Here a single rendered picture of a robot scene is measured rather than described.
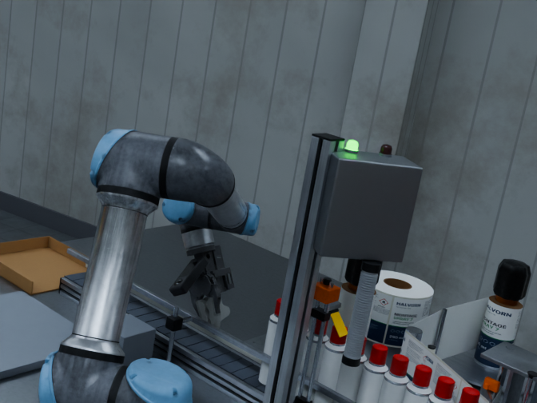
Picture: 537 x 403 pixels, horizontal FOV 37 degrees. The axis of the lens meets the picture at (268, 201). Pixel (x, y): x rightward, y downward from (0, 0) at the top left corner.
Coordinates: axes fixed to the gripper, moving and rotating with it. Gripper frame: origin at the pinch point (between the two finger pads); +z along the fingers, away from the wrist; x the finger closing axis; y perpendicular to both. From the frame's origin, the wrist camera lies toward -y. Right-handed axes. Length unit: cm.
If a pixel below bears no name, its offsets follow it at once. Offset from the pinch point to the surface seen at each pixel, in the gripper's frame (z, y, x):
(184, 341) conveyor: 1.3, -1.7, 8.6
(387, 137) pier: -60, 200, 61
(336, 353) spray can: 9.4, -1.1, -36.3
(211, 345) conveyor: 4.0, 2.3, 4.1
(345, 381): 15.1, -2.1, -37.7
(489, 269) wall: 14, 229, 40
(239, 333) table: 4.0, 22.9, 14.0
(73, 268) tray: -25, 9, 63
